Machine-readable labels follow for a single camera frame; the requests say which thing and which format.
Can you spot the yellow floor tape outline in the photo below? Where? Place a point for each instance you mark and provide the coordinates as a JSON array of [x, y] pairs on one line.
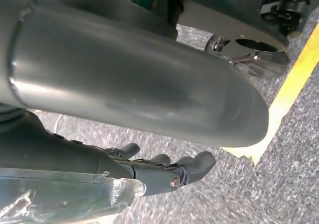
[[286, 97]]

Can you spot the grey metal robot leg plate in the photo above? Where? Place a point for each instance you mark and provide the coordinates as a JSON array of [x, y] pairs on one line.
[[224, 34]]

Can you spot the clear shiny plastic wrap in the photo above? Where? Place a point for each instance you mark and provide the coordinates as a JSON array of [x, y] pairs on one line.
[[62, 199]]

